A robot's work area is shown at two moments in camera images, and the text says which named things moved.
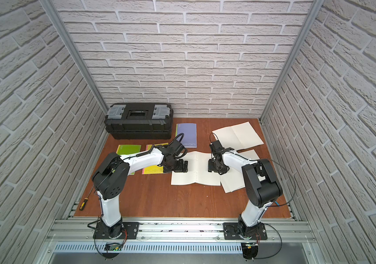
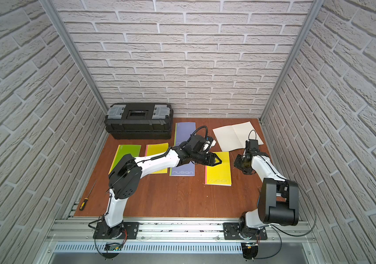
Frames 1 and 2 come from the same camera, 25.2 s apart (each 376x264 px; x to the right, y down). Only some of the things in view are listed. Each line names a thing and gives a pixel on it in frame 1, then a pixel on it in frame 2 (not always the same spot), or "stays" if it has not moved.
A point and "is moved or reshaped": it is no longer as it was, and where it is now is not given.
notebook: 233,180 is moved or reshaped
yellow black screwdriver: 84,202 stays
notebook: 238,137 stays
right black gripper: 210,167 to 237,164
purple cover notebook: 189,139 stays
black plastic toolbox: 139,121 stays
